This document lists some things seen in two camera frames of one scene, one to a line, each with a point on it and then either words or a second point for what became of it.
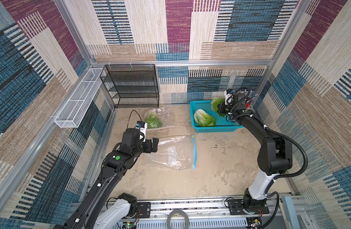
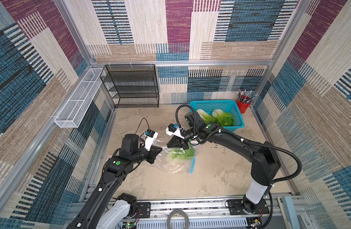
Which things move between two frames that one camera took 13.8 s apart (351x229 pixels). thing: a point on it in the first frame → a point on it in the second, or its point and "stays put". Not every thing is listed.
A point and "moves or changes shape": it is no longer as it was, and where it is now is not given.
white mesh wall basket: x=73 y=111 stays put
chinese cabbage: x=204 y=119 stays put
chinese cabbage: x=215 y=102 → x=223 y=119
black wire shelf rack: x=132 y=85 stays put
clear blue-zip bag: x=174 y=151 moves or changes shape
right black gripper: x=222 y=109 → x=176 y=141
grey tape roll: x=176 y=212 stays put
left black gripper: x=149 y=149 → x=153 y=152
